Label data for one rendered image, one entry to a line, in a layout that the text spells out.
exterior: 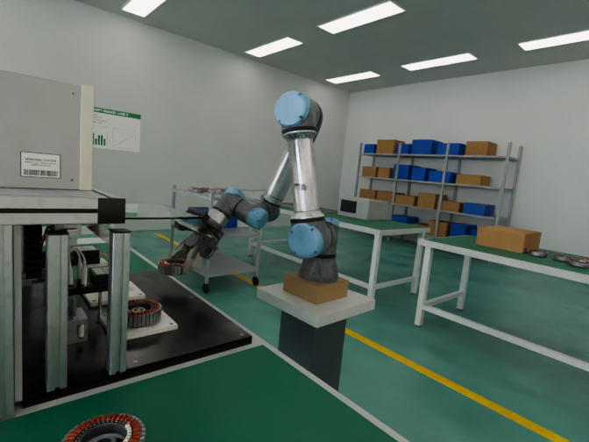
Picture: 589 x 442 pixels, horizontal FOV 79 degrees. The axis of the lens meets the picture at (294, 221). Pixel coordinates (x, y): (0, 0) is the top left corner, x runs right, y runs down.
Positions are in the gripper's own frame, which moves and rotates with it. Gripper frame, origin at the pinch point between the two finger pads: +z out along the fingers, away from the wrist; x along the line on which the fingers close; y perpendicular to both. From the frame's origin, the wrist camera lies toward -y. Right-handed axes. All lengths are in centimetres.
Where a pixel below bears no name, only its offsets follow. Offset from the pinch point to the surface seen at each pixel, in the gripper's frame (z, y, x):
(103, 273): 11.2, -26.9, -26.0
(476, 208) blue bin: -370, 457, 135
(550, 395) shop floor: -63, 219, -71
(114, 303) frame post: 14, -28, -44
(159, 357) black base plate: 18.9, -11.6, -42.2
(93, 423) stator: 28, -25, -58
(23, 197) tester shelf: 7, -51, -46
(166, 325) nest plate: 14.0, -7.7, -30.5
